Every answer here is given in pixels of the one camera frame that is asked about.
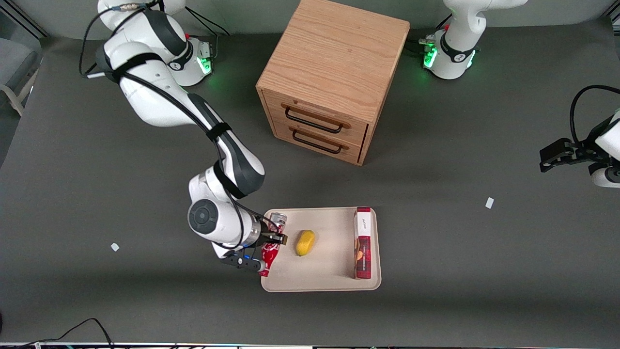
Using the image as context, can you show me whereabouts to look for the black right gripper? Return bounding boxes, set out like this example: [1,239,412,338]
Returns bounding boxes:
[250,219,288,251]

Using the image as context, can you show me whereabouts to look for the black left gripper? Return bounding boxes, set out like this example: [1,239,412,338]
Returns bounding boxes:
[540,121,614,173]

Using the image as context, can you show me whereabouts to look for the red coke bottle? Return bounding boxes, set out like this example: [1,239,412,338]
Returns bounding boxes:
[258,212,289,278]

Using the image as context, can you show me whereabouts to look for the beige plastic tray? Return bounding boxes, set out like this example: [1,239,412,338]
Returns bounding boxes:
[261,207,382,293]

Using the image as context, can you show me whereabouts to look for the yellow lemon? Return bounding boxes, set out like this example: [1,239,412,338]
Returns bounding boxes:
[296,230,316,257]

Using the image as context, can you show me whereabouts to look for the red cookie box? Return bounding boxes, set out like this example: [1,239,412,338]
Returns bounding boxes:
[353,206,372,280]

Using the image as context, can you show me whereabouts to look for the wooden drawer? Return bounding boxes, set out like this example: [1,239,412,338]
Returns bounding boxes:
[263,90,369,146]
[273,119,365,164]

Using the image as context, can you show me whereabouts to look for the wooden drawer cabinet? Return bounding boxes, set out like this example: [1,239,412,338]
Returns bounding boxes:
[256,0,411,167]

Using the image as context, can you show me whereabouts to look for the grey chair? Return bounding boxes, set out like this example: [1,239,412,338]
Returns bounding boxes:
[0,38,39,117]

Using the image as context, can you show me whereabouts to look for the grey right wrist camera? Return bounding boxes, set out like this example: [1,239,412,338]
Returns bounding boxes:
[212,242,267,273]

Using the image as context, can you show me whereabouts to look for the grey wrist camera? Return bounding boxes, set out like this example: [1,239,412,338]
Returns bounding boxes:
[589,162,620,189]
[212,242,267,273]

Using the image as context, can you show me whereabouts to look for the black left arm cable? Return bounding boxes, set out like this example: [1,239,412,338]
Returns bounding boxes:
[570,84,620,144]

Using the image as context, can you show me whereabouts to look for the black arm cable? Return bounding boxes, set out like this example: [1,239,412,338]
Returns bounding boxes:
[79,0,273,250]
[570,84,620,144]

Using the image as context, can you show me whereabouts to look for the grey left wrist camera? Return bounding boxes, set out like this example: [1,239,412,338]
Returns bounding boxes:
[589,162,620,189]

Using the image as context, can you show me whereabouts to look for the black drawer handle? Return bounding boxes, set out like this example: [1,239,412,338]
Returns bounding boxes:
[284,107,345,134]
[292,128,343,155]

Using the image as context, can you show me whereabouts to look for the black left base cables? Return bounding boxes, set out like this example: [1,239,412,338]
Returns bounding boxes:
[404,15,453,56]

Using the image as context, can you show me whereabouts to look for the black base cables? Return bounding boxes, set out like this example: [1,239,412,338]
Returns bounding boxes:
[184,5,232,61]
[404,15,453,56]

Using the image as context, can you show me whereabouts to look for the black right base cables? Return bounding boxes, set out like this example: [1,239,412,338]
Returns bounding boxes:
[184,5,232,61]

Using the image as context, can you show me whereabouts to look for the black floor cable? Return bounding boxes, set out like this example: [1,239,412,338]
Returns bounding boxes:
[0,317,115,349]

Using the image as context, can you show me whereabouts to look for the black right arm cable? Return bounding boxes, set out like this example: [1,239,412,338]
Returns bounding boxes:
[79,0,273,250]

